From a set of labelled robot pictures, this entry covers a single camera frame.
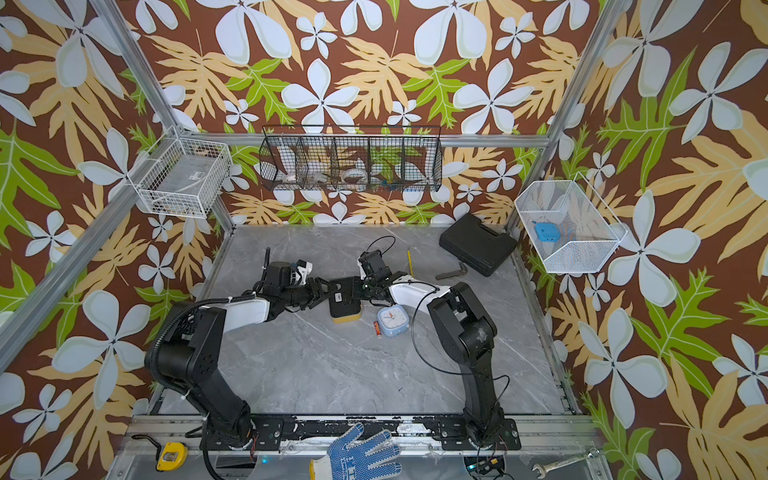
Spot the white wire basket right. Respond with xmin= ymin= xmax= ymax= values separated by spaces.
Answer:
xmin=515 ymin=174 xmax=628 ymax=275

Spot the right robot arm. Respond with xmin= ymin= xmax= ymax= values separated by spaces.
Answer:
xmin=358 ymin=249 xmax=504 ymax=448

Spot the white wire basket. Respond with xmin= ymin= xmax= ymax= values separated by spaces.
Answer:
xmin=515 ymin=174 xmax=628 ymax=275
xmin=130 ymin=127 xmax=233 ymax=219

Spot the black plastic tool case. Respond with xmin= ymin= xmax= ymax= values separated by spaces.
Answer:
xmin=439 ymin=214 xmax=518 ymax=277

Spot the white wire basket left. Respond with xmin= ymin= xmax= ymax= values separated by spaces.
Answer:
xmin=130 ymin=127 xmax=233 ymax=219

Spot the black wire basket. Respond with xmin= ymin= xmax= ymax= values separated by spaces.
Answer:
xmin=256 ymin=124 xmax=444 ymax=192

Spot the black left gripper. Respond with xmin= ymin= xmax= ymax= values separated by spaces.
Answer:
xmin=282 ymin=277 xmax=338 ymax=309

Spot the silver spanner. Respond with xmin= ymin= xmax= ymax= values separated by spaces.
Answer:
xmin=531 ymin=449 xmax=601 ymax=479

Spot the grey allen wrench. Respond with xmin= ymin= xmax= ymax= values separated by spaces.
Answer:
xmin=435 ymin=262 xmax=468 ymax=280

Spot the blue object in basket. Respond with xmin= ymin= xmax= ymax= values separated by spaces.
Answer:
xmin=534 ymin=222 xmax=561 ymax=243

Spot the blue dotted work glove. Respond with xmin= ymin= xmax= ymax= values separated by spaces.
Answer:
xmin=309 ymin=423 xmax=402 ymax=480

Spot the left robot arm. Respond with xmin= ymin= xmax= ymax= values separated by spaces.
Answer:
xmin=145 ymin=261 xmax=340 ymax=449

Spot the yellow tape measure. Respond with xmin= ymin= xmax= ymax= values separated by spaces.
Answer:
xmin=156 ymin=442 xmax=188 ymax=472

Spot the black mounting rail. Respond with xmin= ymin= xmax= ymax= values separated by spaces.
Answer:
xmin=199 ymin=413 xmax=522 ymax=452

